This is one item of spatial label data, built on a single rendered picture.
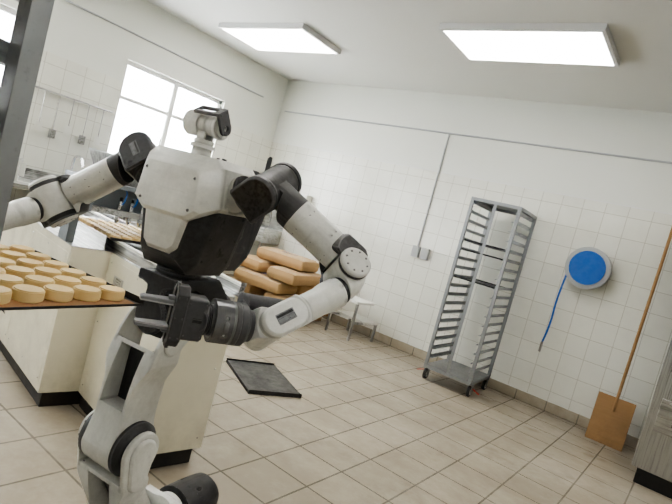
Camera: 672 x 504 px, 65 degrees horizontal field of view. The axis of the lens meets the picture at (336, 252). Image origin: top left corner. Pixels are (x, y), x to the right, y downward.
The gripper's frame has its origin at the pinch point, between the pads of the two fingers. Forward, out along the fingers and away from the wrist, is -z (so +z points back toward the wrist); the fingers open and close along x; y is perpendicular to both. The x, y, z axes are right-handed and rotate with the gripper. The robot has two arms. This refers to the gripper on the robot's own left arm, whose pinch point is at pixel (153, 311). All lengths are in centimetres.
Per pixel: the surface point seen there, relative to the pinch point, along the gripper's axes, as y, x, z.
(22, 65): 16.3, 34.7, -27.2
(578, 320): -242, -8, 428
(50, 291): -0.2, 0.6, -17.7
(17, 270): -10.3, 1.0, -23.8
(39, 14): 16, 42, -27
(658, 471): -110, -88, 384
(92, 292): -3.5, 0.8, -10.9
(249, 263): -504, -55, 182
